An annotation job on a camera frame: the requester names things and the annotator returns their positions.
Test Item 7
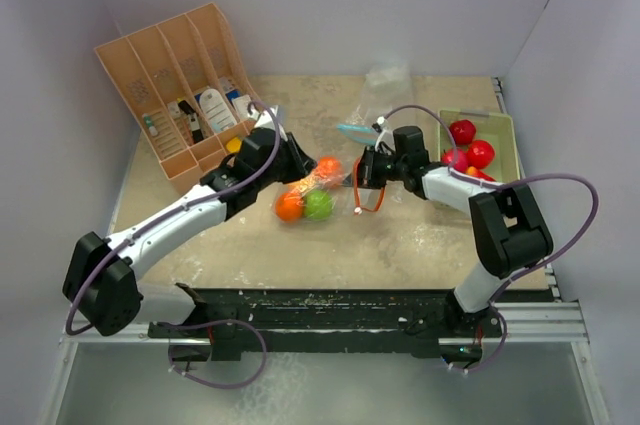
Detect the green fake fruit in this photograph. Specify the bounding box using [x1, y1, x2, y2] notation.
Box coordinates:
[304, 189, 333, 220]

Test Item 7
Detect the clear bag red zipper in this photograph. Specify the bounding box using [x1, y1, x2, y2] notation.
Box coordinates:
[272, 159, 385, 225]

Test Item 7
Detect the fake orange tangerine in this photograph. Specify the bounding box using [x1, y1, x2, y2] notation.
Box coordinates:
[274, 191, 304, 223]

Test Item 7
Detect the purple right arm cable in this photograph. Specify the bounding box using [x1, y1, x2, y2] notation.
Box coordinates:
[379, 104, 600, 376]

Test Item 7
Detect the red fake apple with stem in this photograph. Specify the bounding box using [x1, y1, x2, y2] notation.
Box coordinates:
[440, 147, 470, 173]

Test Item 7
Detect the pink desk organizer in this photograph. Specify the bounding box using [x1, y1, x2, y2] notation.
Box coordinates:
[95, 3, 257, 194]

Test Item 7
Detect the fake orange persimmon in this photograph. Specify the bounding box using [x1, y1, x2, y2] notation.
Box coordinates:
[314, 156, 343, 182]

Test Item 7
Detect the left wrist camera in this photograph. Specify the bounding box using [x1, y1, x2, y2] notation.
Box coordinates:
[251, 105, 283, 131]

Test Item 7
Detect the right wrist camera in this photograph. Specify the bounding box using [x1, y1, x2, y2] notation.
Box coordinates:
[372, 116, 392, 151]

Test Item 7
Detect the green perforated basket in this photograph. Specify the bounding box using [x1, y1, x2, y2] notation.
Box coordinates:
[437, 109, 521, 183]

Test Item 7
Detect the clear bag blue zipper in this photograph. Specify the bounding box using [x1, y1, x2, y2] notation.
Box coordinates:
[336, 62, 414, 145]

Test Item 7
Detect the fake yellow orange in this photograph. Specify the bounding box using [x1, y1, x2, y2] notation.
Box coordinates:
[290, 180, 311, 195]

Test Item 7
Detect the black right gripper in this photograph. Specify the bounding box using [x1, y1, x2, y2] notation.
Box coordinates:
[343, 145, 407, 190]

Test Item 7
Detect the yellow grey block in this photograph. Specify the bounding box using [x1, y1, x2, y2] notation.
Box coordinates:
[225, 137, 242, 154]

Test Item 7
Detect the red fake pepper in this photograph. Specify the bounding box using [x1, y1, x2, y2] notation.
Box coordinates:
[465, 166, 495, 182]

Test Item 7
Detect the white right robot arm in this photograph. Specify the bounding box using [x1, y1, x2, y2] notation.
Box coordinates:
[350, 126, 553, 336]

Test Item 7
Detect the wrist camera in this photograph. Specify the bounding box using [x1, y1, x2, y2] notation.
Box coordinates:
[372, 116, 392, 151]
[251, 105, 283, 131]

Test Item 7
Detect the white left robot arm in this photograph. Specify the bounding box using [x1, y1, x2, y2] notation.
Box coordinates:
[62, 127, 316, 336]

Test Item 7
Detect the white blue card pack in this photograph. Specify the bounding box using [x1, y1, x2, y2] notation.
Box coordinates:
[198, 88, 238, 133]

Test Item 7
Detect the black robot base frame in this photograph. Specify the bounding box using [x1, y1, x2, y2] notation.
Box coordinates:
[149, 288, 503, 364]

